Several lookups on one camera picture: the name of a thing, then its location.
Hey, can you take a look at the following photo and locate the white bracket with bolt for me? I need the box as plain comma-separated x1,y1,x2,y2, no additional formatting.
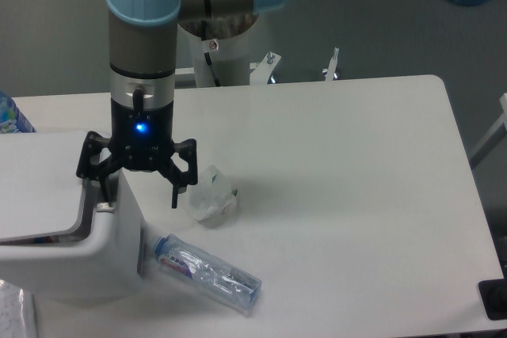
322,47,341,82

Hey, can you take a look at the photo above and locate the blue labelled bottle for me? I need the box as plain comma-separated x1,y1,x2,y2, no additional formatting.
1,92,36,134

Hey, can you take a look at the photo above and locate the white mounting bracket frame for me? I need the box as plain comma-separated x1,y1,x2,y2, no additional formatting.
176,51,282,89

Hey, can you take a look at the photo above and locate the white frame at right edge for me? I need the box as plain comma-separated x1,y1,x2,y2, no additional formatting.
468,93,506,170

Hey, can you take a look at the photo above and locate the crumpled white paper wrapper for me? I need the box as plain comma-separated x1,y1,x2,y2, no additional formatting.
185,165,239,227

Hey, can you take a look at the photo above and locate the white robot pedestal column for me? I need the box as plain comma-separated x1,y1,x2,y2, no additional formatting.
179,13,258,64

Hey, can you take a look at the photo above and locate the crushed clear plastic bottle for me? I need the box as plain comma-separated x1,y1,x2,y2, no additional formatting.
148,234,262,314

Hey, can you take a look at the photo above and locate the white speckled sheet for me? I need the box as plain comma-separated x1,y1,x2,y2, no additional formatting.
1,280,37,338

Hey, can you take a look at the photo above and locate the black device at table edge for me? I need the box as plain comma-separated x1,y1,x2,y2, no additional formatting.
478,279,506,321

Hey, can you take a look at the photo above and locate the white push-lid trash can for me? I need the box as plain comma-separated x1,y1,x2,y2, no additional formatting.
1,131,145,300

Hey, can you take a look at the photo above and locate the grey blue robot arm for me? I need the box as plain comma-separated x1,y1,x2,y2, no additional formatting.
76,0,287,202

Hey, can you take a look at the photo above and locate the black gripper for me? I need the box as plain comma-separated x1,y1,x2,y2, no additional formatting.
76,101,197,208

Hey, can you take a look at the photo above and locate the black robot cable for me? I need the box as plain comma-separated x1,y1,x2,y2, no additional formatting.
200,19,222,87

